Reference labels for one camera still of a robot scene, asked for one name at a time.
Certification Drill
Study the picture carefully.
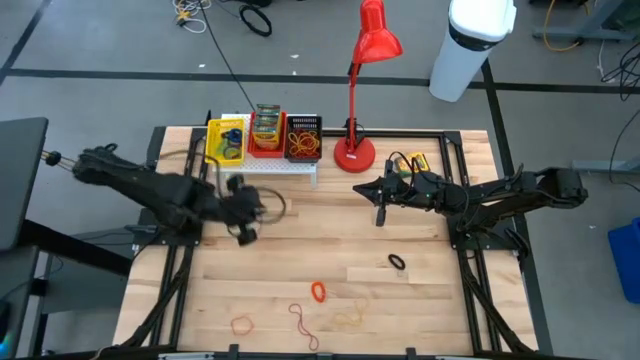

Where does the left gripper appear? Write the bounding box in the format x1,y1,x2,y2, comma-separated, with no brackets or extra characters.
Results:
217,173,267,247

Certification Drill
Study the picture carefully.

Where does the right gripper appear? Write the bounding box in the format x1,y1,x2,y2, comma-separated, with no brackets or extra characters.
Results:
352,160,429,227

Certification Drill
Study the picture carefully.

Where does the red rubber band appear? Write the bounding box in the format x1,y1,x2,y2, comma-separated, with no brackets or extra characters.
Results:
288,302,321,353
254,185,289,225

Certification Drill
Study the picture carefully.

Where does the red plastic basket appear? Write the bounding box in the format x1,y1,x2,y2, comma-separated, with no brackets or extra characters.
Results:
247,110,289,160

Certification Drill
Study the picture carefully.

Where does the black plastic basket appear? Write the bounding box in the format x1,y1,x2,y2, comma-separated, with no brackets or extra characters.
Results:
283,115,324,164

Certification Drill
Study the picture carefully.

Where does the yellow plastic basket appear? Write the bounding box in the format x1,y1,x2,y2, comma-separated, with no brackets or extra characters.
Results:
204,118,247,167

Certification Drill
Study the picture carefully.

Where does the red desk lamp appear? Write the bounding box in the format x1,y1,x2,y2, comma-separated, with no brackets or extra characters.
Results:
333,0,405,175

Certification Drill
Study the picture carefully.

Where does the black desk support beam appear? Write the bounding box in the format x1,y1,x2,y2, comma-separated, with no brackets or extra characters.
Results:
19,218,135,279

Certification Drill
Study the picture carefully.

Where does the grey metal desk foot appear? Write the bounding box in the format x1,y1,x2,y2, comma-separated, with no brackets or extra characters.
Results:
572,158,640,176

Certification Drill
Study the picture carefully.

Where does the dark grey side desk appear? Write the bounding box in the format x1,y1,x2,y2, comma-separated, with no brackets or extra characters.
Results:
0,116,50,253

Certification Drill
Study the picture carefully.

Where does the grey metal desk leg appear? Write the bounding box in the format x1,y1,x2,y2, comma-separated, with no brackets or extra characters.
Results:
530,0,640,42

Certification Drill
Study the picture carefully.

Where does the white perforated metal riser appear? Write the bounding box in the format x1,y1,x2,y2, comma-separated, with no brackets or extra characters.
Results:
212,112,319,189

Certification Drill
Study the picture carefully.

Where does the white cylindrical trash bin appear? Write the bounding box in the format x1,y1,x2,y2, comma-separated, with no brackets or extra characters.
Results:
428,0,518,104

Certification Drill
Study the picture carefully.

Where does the blue plastic bin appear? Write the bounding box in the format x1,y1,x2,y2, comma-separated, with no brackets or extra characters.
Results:
607,216,640,305

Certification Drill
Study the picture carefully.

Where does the black cable ring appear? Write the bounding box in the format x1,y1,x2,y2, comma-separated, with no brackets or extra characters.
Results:
238,3,274,38

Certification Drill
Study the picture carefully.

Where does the yellow white cable bundle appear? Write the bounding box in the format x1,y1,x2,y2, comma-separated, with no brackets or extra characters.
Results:
172,0,209,35

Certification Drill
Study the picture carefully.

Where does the yellow cable bundle with knob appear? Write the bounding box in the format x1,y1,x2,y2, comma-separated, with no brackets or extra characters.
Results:
41,149,76,169

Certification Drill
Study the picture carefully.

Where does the yellow floor cable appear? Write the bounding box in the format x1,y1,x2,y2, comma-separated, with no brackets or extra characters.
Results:
542,0,584,53

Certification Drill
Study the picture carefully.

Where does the black floor cable bundle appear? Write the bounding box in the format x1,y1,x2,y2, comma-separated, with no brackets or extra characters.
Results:
599,39,640,101

